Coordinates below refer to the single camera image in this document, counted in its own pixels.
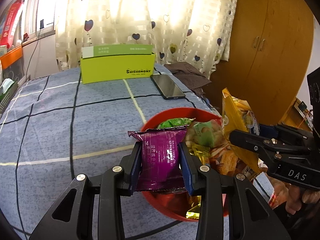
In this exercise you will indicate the orange storage box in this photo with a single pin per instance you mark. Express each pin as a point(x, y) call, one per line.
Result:
point(10, 57)

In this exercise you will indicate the black smartphone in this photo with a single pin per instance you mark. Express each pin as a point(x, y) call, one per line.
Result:
point(167, 87)

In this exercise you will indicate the red round plastic basket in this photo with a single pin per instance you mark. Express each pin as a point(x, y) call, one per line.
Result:
point(174, 205)

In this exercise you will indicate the blue plaid bed sheet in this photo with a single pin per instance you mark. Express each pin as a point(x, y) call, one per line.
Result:
point(55, 128)

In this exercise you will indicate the heart pattern curtain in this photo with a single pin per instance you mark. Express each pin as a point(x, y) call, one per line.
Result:
point(194, 31)

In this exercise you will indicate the purple snack packet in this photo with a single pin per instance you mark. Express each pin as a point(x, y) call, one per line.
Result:
point(160, 169)

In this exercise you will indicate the lime green cardboard box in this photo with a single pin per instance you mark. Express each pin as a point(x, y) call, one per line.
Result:
point(109, 62)

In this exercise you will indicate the person right hand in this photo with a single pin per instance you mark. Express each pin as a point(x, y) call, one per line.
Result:
point(298, 196)

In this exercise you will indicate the orange white bread packet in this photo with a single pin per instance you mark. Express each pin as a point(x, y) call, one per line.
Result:
point(225, 162)

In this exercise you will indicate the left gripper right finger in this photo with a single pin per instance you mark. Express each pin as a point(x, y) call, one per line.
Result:
point(190, 164)

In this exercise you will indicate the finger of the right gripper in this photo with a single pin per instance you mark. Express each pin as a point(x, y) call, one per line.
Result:
point(279, 131)
point(263, 147)

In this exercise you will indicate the brown wooden wardrobe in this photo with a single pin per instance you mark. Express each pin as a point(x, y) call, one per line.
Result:
point(270, 49)

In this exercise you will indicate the red gift box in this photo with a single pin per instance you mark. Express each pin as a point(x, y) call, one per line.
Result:
point(11, 22)

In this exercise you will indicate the short gold snack bar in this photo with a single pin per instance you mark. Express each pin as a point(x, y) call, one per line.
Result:
point(193, 211)

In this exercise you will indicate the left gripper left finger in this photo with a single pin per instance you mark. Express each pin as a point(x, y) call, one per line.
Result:
point(132, 165)

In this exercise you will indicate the yellow chips bag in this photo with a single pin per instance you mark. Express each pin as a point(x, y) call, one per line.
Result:
point(239, 121)

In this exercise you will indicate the striped tray box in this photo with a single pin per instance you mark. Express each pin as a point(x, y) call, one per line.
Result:
point(8, 90)

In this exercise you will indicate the black camera module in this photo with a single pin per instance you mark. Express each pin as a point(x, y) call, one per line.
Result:
point(313, 80)

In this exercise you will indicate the brown cloth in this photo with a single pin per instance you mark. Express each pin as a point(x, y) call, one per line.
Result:
point(191, 77)

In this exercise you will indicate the green foil snack packet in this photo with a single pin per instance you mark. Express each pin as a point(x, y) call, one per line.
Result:
point(175, 122)

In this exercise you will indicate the long gold snack bar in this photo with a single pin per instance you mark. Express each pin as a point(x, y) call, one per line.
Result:
point(202, 152)

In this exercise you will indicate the clear bag of nuts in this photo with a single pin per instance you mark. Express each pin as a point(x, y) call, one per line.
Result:
point(207, 134)

